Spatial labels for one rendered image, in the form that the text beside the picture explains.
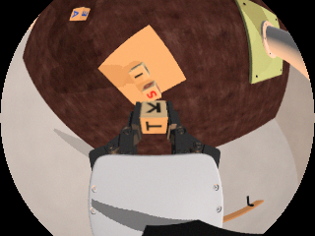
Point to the orange flat mat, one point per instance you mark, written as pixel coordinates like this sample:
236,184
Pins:
144,46

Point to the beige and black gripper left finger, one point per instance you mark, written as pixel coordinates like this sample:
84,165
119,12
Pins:
126,141

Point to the orange letter block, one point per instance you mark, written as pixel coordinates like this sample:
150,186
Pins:
153,117
151,91
79,14
139,73

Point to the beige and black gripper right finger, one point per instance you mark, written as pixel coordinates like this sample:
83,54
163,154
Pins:
183,141

